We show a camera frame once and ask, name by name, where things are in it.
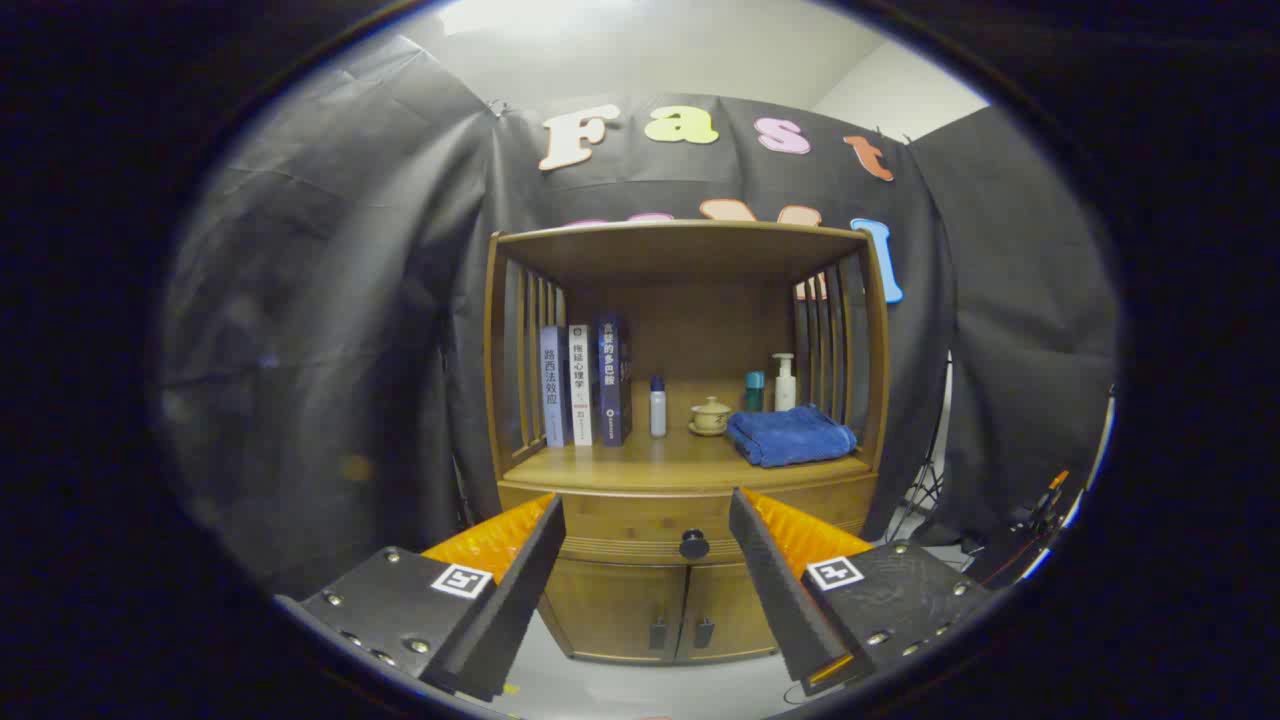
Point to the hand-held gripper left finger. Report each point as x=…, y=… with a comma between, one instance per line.
x=510, y=610

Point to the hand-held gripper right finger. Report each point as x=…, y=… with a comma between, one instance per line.
x=775, y=590

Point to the black drawer knob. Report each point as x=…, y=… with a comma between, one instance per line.
x=694, y=544

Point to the wooden drawer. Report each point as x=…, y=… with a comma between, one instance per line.
x=640, y=520

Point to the wooden cabinet door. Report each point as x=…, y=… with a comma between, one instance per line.
x=730, y=610
x=620, y=610

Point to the wooden countertop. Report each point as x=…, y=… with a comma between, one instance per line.
x=650, y=460

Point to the wooden cabinet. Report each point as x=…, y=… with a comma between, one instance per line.
x=680, y=250

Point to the blue folded towel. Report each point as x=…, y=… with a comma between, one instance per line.
x=790, y=435

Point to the beige lidded teacup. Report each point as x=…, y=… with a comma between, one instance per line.
x=711, y=416

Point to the teal bottle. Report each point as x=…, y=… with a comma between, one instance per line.
x=754, y=392

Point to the white pump bottle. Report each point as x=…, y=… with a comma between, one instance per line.
x=785, y=385

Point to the white bottle blue cap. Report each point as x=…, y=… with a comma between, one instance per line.
x=657, y=408

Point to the light blue book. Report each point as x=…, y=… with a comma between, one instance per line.
x=553, y=385

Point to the white book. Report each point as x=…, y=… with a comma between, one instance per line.
x=580, y=385

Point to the dark blue book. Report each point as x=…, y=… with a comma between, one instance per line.
x=612, y=380

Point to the black floor equipment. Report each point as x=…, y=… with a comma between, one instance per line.
x=1040, y=515

